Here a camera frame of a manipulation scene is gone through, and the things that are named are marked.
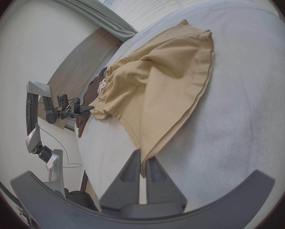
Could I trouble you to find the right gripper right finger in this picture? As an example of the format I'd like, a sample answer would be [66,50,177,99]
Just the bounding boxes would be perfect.
[145,158,188,209]

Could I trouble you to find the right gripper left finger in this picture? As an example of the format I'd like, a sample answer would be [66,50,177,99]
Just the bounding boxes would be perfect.
[100,149,142,210]

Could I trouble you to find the tan shorts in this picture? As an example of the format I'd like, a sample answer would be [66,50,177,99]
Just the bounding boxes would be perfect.
[90,19,214,178]

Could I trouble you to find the bed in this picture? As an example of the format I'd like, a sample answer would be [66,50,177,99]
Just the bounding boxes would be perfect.
[47,0,285,212]

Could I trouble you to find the brown shorts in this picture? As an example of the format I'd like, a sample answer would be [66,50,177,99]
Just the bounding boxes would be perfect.
[76,80,102,138]

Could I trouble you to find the grey-green curtain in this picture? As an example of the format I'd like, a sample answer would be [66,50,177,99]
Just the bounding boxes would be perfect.
[37,0,138,43]

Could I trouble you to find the black cable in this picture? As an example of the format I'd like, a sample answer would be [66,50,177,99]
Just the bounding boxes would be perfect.
[38,122,82,169]

